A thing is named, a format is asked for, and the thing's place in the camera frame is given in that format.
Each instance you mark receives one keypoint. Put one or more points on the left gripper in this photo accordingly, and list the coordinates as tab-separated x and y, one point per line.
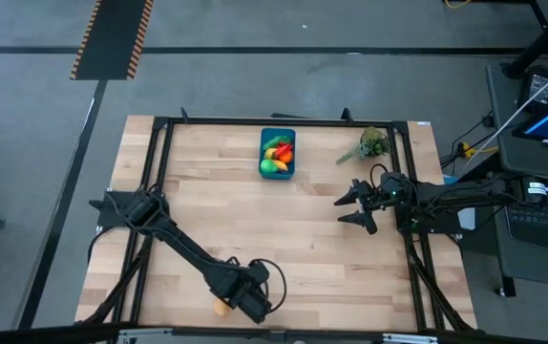
245	291

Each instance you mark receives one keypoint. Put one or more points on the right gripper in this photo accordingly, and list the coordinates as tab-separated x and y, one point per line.
374	200

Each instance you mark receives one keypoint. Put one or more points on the brown potato toy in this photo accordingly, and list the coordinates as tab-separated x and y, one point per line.
219	309

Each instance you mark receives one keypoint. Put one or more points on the yellow banana toy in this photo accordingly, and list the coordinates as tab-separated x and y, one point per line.
281	165

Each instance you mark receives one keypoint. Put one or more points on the orange pumpkin toy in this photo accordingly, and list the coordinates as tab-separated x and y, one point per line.
286	157

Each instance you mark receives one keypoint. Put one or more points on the red chili pepper toy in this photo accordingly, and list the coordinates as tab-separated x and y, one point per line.
282	149

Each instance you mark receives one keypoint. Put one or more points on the green pear toy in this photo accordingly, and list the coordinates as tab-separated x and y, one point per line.
267	165

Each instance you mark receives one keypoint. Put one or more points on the green bell pepper toy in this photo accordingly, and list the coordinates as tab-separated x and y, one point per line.
276	142

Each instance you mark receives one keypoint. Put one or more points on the teal plastic tupperware container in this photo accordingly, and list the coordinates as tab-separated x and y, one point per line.
264	135

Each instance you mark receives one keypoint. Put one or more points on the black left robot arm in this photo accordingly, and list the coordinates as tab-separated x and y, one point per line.
178	243

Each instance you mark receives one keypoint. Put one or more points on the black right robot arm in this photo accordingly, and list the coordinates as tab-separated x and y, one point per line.
465	198

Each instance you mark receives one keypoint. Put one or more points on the potted green plant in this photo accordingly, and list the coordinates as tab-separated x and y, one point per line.
374	142

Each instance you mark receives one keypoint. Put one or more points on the yellow plug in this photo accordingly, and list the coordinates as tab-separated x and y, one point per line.
467	150

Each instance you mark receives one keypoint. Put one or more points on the dark grey side table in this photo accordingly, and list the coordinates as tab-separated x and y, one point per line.
532	267

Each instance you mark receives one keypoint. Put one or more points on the black power adapter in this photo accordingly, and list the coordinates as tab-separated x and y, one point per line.
536	86

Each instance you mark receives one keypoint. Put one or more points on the black stand leg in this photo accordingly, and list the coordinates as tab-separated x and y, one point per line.
541	40

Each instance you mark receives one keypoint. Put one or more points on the black hazard-striped floor mat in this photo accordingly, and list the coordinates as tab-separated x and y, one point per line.
111	38

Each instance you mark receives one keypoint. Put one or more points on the black aluminium table frame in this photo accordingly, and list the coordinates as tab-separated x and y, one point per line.
302	121

